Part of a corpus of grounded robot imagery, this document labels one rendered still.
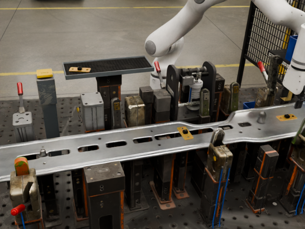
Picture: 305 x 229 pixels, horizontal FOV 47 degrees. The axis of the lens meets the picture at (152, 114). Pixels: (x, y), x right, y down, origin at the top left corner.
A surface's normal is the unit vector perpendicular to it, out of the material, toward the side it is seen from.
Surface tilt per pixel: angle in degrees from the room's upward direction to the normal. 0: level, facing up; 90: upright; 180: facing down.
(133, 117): 90
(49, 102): 90
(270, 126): 0
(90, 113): 90
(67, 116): 0
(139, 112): 90
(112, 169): 0
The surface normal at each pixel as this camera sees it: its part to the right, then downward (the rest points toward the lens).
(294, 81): -0.95, 0.12
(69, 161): 0.04, -0.85
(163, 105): 0.30, 0.51
